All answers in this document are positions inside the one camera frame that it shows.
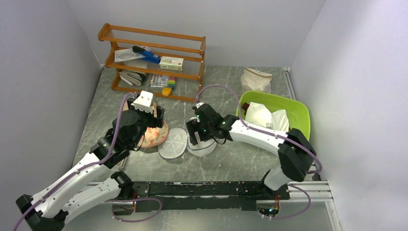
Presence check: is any floral print bra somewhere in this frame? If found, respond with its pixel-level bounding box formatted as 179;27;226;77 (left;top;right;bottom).
137;121;169;148

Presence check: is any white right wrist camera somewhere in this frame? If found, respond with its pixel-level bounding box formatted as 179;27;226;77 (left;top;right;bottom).
193;103;208;119

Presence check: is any orange wooden shelf rack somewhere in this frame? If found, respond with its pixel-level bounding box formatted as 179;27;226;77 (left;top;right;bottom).
98;23;206;95

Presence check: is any coloured marker pack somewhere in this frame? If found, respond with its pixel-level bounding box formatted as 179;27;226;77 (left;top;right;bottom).
150;74;176;89

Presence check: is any white mesh liner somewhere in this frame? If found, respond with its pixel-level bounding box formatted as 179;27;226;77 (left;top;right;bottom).
244;102;290;132

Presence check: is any dark red bra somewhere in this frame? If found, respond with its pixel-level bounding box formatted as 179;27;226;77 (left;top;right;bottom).
242;103;250;114

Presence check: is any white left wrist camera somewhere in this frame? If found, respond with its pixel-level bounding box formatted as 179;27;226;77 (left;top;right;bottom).
131;90;155;114

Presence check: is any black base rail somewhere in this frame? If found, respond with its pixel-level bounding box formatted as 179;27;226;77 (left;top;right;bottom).
117;181;290;212

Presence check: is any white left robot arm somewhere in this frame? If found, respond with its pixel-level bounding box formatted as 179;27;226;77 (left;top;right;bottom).
16;98;165;231

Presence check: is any white mesh laundry bag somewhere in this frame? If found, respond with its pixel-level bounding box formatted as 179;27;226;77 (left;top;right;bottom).
157;128;217;159

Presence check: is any grey black stapler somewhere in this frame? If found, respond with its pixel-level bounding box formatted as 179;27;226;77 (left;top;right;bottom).
119;70;147;86

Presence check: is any yellow small block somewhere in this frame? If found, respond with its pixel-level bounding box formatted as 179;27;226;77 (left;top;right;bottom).
162;87;173;96

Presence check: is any blue stapler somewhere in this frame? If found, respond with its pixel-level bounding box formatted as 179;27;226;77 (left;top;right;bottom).
132;46;161;64

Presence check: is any white paper booklet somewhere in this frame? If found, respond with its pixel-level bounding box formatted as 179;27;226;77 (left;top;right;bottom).
114;48;145;62

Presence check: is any beige drawstring pouch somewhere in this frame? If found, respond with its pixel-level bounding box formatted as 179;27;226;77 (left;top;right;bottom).
241;67;273;93

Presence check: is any white green small box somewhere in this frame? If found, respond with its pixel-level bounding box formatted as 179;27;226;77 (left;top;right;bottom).
159;56;184;71

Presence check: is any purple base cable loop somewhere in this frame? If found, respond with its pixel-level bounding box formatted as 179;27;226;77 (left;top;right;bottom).
108;197;163;223

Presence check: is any lime green plastic basin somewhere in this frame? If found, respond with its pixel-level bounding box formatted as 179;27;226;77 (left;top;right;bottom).
236;91;311;140

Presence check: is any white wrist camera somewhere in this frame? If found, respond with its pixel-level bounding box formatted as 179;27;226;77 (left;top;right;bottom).
131;90;155;114
193;103;208;119

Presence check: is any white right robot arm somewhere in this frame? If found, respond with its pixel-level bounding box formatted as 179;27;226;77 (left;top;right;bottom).
186;103;317;199

